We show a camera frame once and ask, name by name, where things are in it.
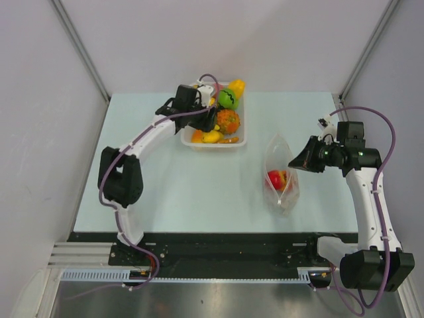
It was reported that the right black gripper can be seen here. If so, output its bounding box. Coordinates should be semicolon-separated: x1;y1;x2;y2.
289;135;343;173

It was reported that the green striped toy melon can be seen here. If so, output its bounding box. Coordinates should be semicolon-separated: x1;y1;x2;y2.
217;88;239;110

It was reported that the red toy tomato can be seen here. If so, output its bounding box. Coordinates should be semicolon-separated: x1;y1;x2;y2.
267;170;284;190

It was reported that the clear zip top bag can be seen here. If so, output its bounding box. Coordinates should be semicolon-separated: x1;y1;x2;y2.
263;134;300;216

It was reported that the red yellow toy apple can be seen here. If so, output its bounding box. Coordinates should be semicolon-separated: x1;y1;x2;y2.
279;170;293;192

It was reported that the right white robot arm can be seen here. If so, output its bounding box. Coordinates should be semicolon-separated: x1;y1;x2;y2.
288;119;415;292

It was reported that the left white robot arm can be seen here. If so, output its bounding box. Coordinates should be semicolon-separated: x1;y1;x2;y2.
97;81;219;265

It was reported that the orange toy pineapple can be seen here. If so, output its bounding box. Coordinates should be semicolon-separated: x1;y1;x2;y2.
217;109;240;135

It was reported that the small yellow toy lemon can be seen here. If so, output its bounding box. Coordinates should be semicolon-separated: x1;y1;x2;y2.
203;130;224;144

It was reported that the orange toy persimmon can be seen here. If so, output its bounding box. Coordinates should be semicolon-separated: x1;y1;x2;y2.
191;130;203;143

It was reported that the white plastic fruit basket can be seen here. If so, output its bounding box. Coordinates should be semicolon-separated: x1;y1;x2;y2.
180;80;248;152

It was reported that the orange toy carrot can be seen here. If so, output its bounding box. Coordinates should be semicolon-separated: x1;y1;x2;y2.
217;137;239;144

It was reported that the yellow toy bell pepper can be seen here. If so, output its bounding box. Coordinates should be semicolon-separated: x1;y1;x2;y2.
227;79;246;99

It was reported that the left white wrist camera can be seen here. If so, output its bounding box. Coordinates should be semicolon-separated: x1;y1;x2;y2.
196;79;215;107

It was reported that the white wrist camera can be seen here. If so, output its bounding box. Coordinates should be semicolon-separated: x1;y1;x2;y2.
318;115;337;144
196;79;215;107

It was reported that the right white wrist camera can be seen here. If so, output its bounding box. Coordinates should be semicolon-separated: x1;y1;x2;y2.
318;115;337;144

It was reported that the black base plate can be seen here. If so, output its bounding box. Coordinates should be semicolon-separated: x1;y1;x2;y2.
68;231;360;276

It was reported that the white slotted cable duct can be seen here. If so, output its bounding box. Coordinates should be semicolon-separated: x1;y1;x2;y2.
60;267;331;284

